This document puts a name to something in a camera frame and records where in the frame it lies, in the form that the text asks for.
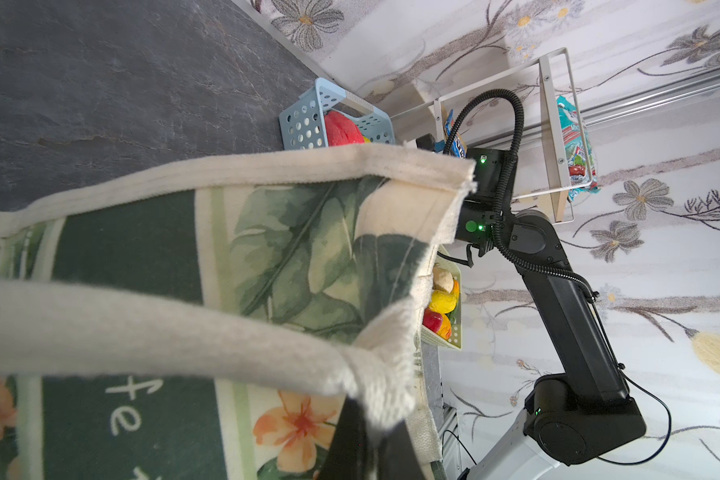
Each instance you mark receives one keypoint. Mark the blue candy bag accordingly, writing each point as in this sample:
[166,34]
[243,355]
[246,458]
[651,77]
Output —
[457,148]

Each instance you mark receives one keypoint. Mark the white garlic bulb toy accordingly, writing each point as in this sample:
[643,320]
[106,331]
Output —
[443,279]

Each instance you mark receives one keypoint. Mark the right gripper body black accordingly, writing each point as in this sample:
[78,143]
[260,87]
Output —
[482,211]

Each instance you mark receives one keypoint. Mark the canvas tote bag floral print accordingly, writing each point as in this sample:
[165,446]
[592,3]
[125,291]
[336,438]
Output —
[208,318]

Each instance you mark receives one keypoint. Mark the yellow lemon toy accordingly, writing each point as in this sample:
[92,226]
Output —
[443,303]

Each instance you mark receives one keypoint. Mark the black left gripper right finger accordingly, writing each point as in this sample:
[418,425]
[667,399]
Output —
[397,459]

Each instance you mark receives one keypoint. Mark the teal snack packet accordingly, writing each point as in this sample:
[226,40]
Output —
[580,157]

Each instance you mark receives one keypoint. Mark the green plastic basket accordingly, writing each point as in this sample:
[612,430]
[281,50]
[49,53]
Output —
[431,321]

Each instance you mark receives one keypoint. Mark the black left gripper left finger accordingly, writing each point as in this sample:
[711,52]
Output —
[350,453]

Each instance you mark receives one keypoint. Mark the red bell pepper toy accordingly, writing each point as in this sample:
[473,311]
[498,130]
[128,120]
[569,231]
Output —
[341,131]

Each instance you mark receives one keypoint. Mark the blue plastic basket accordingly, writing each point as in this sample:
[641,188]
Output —
[302,124]

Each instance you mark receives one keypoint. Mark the orange mango toy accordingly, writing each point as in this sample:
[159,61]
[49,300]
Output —
[445,329]

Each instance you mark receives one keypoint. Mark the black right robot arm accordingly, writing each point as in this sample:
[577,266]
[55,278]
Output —
[569,418]

